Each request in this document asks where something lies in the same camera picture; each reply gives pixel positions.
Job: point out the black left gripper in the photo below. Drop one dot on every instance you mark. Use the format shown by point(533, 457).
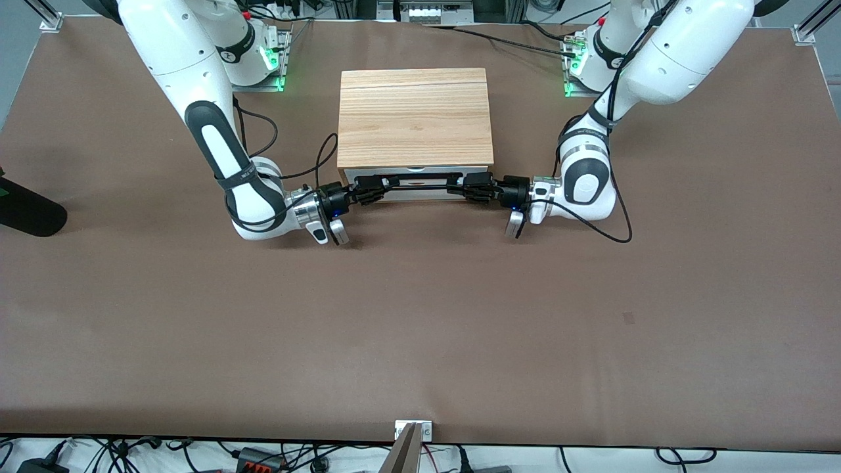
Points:
point(512, 193)

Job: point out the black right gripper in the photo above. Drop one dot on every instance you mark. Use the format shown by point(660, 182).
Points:
point(332, 198)

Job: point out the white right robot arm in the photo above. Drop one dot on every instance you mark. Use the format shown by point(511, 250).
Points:
point(171, 46)

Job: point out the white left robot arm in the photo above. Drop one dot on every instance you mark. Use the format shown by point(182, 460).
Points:
point(683, 46)

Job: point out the light wooden drawer cabinet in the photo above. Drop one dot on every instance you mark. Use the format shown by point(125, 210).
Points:
point(415, 118)

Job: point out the brown table cover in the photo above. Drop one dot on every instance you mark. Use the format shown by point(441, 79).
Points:
point(420, 328)

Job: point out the white terminal block device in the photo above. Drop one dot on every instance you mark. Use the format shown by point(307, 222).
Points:
point(424, 12)

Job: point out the white power strip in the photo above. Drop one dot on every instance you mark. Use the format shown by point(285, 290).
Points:
point(282, 9)

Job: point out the black plug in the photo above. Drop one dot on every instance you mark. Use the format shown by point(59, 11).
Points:
point(463, 460)

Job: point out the grey box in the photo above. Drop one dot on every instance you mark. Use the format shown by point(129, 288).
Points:
point(489, 469)

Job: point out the black orange power adapter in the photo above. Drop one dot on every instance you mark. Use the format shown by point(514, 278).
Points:
point(259, 458)

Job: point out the black cylindrical object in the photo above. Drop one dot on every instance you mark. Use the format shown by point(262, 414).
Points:
point(29, 215)

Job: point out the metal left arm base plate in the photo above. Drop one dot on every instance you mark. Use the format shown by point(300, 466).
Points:
point(573, 94)

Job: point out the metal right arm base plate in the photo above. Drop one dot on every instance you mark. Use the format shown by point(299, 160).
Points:
point(284, 66)

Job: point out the silver camera mount bracket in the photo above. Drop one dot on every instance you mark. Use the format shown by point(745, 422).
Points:
point(427, 431)

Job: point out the aluminium camera post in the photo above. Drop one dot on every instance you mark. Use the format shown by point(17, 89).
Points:
point(404, 456)

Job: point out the silver corner bracket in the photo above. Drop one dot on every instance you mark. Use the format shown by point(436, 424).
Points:
point(52, 25)
point(803, 34)

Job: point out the aluminium frame profile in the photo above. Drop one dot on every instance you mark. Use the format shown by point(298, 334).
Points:
point(821, 16)

